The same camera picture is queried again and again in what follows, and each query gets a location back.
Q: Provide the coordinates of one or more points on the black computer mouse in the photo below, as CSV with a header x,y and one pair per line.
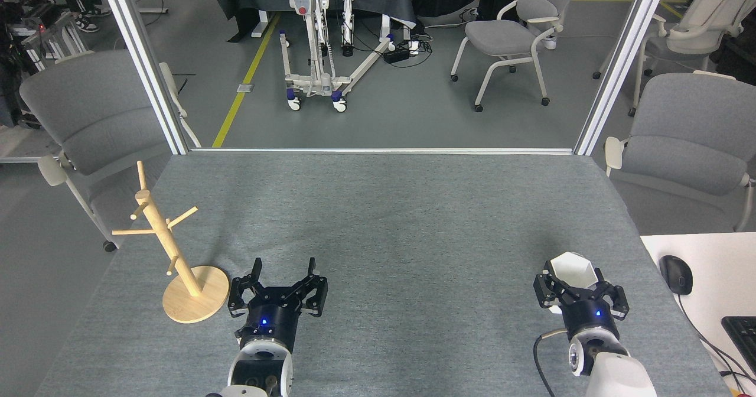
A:
x,y
676,274

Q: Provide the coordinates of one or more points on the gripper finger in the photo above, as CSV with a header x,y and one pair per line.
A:
x,y
617,302
546,293
241,293
316,293

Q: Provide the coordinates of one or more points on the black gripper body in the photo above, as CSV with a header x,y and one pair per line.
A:
x,y
271,320
590,317

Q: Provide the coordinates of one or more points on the black power strip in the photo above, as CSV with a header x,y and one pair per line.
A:
x,y
397,55

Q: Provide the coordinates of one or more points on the black keyboard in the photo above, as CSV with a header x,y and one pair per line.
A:
x,y
743,338

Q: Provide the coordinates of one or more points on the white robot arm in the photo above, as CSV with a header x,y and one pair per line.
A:
x,y
620,376
283,373

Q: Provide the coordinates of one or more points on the white hexagonal cup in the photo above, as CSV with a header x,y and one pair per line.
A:
x,y
570,270

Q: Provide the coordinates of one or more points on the silver post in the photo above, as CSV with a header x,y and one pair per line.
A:
x,y
142,60
620,66

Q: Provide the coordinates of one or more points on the wooden cup rack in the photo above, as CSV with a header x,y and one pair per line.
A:
x,y
195,302

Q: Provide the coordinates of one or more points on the metal floor plate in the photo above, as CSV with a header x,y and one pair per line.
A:
x,y
245,88

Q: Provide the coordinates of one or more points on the grey chair with white frame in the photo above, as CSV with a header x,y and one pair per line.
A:
x,y
703,31
691,131
100,113
502,36

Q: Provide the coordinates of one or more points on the metal equipment rack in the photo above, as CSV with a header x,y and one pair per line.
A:
x,y
47,31

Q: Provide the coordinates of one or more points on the white desk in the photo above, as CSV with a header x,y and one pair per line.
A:
x,y
720,267

